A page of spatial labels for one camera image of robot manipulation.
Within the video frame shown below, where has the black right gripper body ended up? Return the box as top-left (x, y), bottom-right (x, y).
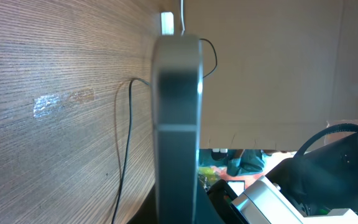
top-left (207, 179), bottom-right (247, 224)

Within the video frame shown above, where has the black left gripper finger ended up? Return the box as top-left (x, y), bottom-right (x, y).
top-left (195, 180), bottom-right (224, 224)

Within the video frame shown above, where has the blue screen smartphone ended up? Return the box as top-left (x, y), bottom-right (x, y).
top-left (150, 35), bottom-right (203, 223)

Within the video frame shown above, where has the black charging cable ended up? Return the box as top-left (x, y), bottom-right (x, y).
top-left (110, 37), bottom-right (219, 224)

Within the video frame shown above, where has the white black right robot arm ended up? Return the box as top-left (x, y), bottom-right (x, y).
top-left (197, 131), bottom-right (358, 223)

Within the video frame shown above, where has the white power strip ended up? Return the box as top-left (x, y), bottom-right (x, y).
top-left (160, 11), bottom-right (175, 35)

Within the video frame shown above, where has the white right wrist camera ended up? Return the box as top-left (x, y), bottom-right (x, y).
top-left (231, 176), bottom-right (358, 224)

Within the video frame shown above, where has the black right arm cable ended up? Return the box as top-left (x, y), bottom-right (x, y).
top-left (293, 123), bottom-right (358, 159)

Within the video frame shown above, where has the white power strip cord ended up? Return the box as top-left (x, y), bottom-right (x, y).
top-left (180, 0), bottom-right (186, 35)

